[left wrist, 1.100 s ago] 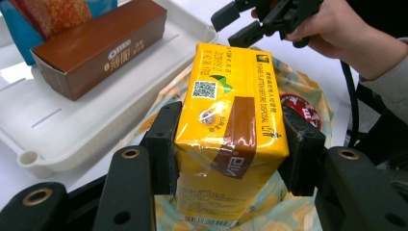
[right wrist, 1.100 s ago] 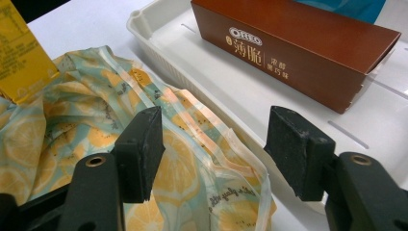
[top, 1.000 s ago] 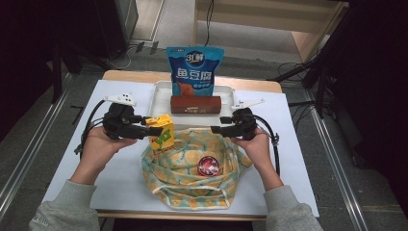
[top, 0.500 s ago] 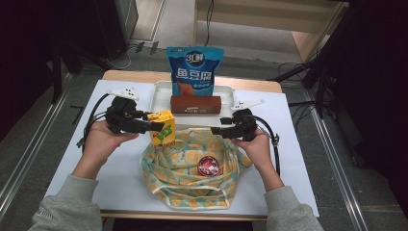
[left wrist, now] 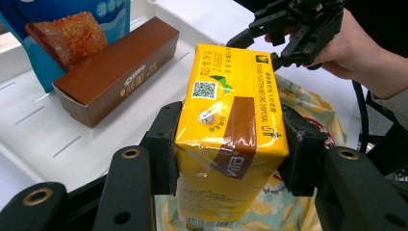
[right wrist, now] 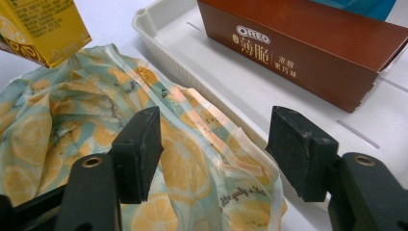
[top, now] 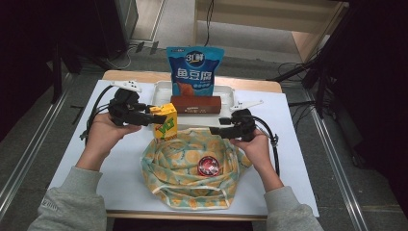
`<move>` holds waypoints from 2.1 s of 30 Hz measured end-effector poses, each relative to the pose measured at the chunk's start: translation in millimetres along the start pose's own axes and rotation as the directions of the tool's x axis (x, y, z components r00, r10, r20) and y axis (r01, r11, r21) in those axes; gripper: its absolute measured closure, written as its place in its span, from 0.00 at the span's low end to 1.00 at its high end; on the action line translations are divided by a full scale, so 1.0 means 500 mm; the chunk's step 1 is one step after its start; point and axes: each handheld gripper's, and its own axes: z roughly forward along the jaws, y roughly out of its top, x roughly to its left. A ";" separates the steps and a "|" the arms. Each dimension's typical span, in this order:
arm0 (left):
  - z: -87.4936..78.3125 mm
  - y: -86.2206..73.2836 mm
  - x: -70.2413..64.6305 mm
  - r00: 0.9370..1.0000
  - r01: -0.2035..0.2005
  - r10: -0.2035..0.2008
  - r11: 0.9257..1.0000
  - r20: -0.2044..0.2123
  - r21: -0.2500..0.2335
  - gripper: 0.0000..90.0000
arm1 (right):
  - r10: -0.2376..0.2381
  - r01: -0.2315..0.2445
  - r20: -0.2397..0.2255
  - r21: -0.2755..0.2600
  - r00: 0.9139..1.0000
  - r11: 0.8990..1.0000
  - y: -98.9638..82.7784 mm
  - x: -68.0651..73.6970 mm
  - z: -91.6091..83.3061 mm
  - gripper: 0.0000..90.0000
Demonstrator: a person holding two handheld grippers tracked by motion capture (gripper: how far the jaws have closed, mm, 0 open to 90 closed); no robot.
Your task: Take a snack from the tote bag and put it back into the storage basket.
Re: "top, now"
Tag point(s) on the person's right hand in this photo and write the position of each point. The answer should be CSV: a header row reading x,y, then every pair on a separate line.
x,y
258,150

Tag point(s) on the brown drink carton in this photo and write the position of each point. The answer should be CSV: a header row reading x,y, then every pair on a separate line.
x,y
195,104

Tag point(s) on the dark cabinet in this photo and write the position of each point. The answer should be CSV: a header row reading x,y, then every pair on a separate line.
x,y
118,25

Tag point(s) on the black tripod stand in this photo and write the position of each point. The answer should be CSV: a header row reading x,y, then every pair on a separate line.
x,y
320,80

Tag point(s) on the lemon print cloth bag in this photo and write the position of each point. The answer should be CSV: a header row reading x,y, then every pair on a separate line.
x,y
183,189

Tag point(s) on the cream plastic tray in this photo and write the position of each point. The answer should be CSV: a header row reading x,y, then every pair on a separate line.
x,y
198,120

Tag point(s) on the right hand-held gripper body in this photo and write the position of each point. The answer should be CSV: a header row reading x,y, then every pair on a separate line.
x,y
245,126

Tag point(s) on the black metal stand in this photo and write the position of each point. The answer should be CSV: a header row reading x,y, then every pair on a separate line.
x,y
57,80

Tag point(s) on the yellow drink carton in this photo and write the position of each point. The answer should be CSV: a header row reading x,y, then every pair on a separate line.
x,y
166,130

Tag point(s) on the red round tin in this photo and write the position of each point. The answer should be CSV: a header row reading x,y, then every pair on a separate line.
x,y
208,166

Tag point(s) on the person's left hand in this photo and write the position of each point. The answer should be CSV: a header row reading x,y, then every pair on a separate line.
x,y
99,141

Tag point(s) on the light wooden desk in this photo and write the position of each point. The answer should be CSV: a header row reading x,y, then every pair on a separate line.
x,y
250,19

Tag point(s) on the blue snack pouch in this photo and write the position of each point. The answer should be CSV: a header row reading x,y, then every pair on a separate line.
x,y
194,72

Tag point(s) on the metal floor rail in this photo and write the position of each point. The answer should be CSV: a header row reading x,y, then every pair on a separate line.
x,y
348,199
29,150

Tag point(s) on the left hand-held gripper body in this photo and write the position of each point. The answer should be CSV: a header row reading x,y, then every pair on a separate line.
x,y
126,109

